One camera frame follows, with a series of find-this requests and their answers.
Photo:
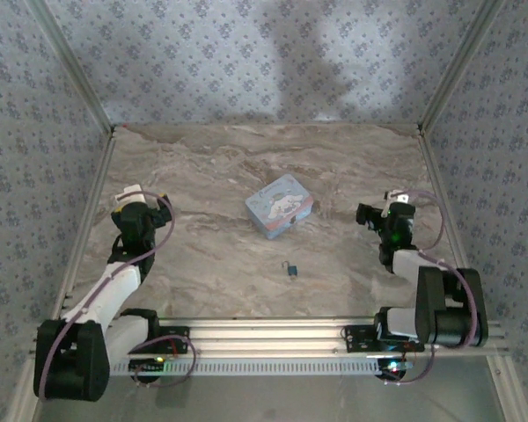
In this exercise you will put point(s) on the light blue cartoon tin box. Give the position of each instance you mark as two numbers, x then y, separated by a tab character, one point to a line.
277	206

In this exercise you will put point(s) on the aluminium table side rail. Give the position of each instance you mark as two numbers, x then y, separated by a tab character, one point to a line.
442	198
92	198

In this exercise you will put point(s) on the controller board with led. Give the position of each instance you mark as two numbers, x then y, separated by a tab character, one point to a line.
396	368
147	364

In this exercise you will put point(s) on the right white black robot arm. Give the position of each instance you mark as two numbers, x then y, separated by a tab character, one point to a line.
407	268

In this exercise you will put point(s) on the small blue padlock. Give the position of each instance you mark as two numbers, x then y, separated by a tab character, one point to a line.
291	269

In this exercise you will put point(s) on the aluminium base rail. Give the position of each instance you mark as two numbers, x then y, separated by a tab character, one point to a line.
264	338

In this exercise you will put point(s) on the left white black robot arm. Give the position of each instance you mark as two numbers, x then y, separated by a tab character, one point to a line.
114	290

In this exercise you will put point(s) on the left controller board with LED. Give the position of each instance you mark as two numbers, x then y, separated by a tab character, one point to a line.
147	364

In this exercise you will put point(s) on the aluminium frame post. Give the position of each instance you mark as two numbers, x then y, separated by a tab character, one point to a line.
75	66
458	66

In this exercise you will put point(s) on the right controller board with LED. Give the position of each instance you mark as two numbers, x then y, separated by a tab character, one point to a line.
396	368

